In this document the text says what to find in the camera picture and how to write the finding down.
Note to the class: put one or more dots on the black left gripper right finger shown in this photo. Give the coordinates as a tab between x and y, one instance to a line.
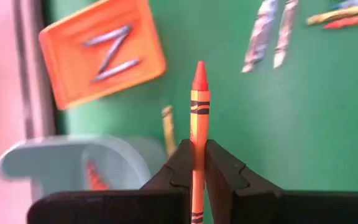
291	208

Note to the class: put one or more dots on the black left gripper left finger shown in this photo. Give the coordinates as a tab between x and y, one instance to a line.
120	208

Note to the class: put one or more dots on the orange crayon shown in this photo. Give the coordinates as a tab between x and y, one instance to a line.
200	124

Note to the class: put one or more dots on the yellow crayon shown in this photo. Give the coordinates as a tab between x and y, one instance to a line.
168	130

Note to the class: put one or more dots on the teal plastic bin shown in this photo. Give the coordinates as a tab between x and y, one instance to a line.
42	158

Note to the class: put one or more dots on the orange mesh basket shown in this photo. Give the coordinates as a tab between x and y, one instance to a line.
67	62

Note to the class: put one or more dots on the red crayon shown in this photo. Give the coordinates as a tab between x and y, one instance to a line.
353	21

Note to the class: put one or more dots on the yellow-green crayon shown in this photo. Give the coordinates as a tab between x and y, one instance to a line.
337	13

